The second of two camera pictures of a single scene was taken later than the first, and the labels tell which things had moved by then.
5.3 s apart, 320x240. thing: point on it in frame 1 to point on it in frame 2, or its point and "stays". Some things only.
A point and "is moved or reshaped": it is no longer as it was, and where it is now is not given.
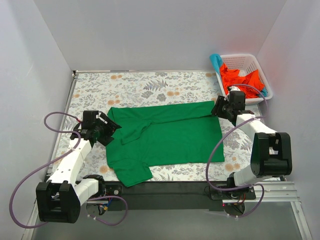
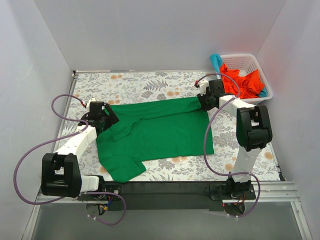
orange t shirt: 251,84 stays
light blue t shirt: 216,60 stays
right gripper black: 219,107 to 203,101
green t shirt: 163,135 is moved or reshaped
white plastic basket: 245,63 stays
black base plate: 157,195 stays
